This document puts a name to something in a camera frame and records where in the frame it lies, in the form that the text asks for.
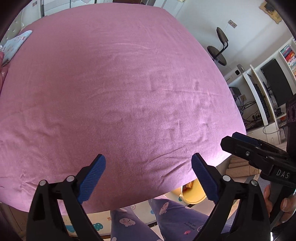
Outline beige rolled carpet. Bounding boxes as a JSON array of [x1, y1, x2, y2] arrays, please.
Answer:
[[225, 155, 260, 178]]

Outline white wardrobe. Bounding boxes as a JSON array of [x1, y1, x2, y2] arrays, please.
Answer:
[[41, 0, 98, 17]]

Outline pink bed sheet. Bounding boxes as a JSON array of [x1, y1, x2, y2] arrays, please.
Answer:
[[1, 4, 246, 213]]

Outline yellow trash bucket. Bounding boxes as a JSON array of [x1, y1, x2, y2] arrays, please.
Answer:
[[179, 179, 206, 205]]

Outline black office chair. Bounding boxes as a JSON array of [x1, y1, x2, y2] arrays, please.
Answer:
[[206, 27, 229, 66]]

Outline grey tufted headboard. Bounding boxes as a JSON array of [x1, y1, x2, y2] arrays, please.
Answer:
[[1, 10, 24, 44]]

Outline light blue patterned pillow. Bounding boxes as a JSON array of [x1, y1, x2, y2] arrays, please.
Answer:
[[1, 30, 33, 66]]

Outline person's right hand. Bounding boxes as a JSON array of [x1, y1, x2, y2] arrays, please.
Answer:
[[263, 185, 296, 224]]

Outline pink pillow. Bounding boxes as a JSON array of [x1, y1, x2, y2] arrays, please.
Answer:
[[0, 51, 10, 92]]

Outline white computer desk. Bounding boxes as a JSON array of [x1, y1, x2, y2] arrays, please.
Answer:
[[224, 38, 295, 145]]

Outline person's purple pyjama legs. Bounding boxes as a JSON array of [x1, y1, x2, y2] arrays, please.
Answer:
[[109, 197, 232, 241]]

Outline black computer monitor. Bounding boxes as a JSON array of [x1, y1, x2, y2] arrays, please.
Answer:
[[261, 59, 293, 106]]

